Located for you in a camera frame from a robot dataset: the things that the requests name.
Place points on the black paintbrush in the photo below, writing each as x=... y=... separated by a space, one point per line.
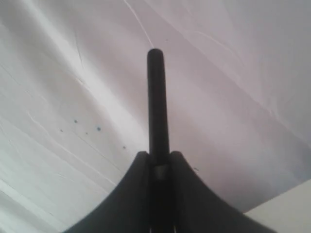
x=159 y=148

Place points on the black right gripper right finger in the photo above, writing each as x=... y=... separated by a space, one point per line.
x=200 y=210

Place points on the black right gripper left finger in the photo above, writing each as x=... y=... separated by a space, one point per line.
x=126 y=209

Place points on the white backdrop cloth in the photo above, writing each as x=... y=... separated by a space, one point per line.
x=74 y=106

